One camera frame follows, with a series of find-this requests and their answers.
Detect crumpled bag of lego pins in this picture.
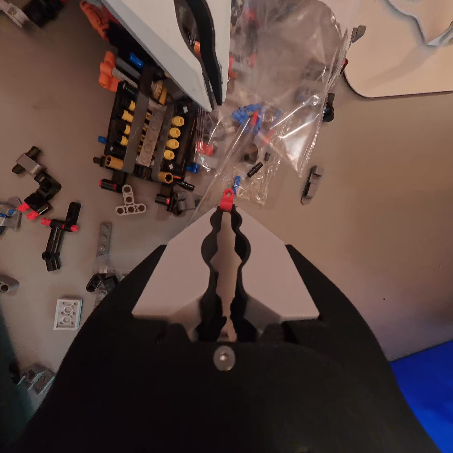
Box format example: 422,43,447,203
196,101,284,206

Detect grey T-shaped lego beam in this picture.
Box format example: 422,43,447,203
115,184,147,216

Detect grey lego wedge blue pin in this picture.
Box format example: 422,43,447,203
0,196,23,231

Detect orange lego brick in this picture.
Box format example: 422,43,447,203
98,50,122,93

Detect black lego brick red pins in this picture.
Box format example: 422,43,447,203
17,201,51,221

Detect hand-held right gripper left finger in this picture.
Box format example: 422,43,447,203
132,206,225,342

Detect black lego bush blue pin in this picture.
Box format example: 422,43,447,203
322,92,336,123

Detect dark grey lego slope bracket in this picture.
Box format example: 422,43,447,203
19,363,56,396

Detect orange lego piece light blue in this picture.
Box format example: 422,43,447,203
80,0,111,42

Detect black lego chassis assembly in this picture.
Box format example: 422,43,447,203
93,51,197,194

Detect grey curved lego panel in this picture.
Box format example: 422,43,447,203
300,165,325,206

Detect white rounded board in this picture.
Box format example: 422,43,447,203
344,0,453,98

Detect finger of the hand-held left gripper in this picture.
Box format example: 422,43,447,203
101,0,216,113
187,0,233,107

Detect grey black lego axle connector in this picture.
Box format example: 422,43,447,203
12,146,42,177

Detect light grey lego plate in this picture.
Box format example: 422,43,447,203
53,299,83,331

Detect clear bag grey lego pieces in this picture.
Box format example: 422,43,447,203
226,0,352,178

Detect black angled lego liftarm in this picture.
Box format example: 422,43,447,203
40,201,81,273

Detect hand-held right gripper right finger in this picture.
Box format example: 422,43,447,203
229,206,321,342

